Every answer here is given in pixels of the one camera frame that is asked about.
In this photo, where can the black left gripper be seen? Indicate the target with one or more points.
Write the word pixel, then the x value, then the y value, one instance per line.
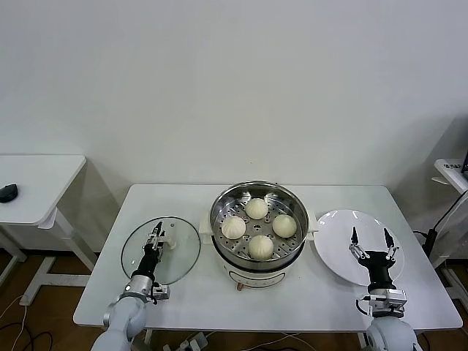
pixel 149 261

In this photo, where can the white side table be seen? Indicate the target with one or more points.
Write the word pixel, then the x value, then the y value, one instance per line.
pixel 36 183

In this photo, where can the white round plate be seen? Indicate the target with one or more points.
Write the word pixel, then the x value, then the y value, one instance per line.
pixel 336 241

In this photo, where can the perforated steel steamer basket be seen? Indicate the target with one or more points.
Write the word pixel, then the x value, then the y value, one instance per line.
pixel 234 203

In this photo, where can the round glass pot lid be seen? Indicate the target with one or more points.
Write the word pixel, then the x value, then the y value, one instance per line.
pixel 183 256

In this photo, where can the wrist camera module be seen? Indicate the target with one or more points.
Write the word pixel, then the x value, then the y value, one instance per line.
pixel 387 298
pixel 161 292

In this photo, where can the black computer mouse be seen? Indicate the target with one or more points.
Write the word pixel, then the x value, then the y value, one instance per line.
pixel 8 193

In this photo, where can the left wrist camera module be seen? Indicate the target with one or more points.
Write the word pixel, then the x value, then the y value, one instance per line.
pixel 161 292

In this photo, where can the black screen edge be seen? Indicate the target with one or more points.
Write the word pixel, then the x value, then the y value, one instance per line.
pixel 465 162

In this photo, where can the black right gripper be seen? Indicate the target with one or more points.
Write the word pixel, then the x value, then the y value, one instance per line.
pixel 378 267

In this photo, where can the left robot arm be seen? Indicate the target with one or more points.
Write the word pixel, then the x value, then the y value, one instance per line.
pixel 124 318

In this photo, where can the white steamed baozi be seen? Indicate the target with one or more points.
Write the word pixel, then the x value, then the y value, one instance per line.
pixel 260 247
pixel 233 227
pixel 284 225
pixel 256 209

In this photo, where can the white equipment stand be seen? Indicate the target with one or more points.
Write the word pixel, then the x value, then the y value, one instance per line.
pixel 453 175

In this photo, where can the white floor power strip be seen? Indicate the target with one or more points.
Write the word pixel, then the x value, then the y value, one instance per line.
pixel 194 342

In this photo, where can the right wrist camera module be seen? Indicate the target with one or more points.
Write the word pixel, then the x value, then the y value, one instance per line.
pixel 387 298

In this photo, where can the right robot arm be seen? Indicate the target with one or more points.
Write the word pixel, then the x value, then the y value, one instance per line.
pixel 391 336

